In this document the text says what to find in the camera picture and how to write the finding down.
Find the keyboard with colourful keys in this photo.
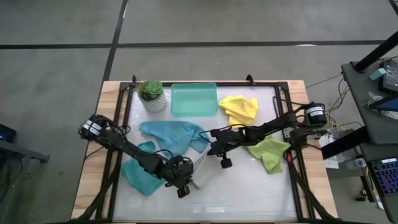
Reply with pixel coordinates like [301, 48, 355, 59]
[366, 157, 398, 197]

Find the black metal support beam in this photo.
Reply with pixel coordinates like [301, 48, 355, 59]
[320, 126, 371, 160]

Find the yellow microfiber towel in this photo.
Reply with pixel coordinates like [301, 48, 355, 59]
[218, 95, 260, 129]

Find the black metal pole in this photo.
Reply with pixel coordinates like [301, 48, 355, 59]
[354, 30, 398, 73]

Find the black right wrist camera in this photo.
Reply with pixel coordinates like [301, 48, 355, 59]
[219, 156, 233, 170]

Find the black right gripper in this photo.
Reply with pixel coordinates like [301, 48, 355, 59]
[206, 127, 248, 156]

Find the lime green microfiber towel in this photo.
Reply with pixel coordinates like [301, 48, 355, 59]
[245, 134, 292, 175]

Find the green artificial succulent plant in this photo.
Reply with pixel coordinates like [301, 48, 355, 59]
[137, 80, 165, 101]

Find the teal translucent plastic bin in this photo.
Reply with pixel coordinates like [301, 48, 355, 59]
[170, 82, 220, 118]

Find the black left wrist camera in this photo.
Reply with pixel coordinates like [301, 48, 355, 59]
[176, 185, 191, 199]

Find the light blue microfiber towel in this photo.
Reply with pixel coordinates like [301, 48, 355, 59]
[139, 120, 211, 157]

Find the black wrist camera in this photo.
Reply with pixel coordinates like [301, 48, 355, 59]
[176, 185, 191, 199]
[219, 156, 233, 170]

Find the black desk monitor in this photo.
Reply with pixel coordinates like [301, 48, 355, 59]
[377, 60, 398, 94]

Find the grey metal desk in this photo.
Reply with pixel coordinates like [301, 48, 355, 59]
[0, 139, 50, 164]

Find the teal microfiber towel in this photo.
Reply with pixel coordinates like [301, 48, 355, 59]
[121, 140, 168, 197]

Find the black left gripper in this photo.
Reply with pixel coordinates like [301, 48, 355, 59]
[163, 155, 202, 190]

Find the black tablet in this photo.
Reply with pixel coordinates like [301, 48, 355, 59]
[368, 95, 398, 113]

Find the grey side desk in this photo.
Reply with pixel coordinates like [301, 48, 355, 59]
[341, 60, 398, 146]

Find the clear plastic bottle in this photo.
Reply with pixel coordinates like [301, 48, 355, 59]
[346, 157, 368, 170]

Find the black device with blue light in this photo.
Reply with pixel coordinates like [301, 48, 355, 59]
[0, 123, 17, 144]

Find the small teal block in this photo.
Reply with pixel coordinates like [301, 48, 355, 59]
[368, 67, 387, 82]

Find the white triangle-patterned plant pot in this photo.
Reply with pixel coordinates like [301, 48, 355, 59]
[139, 91, 167, 113]

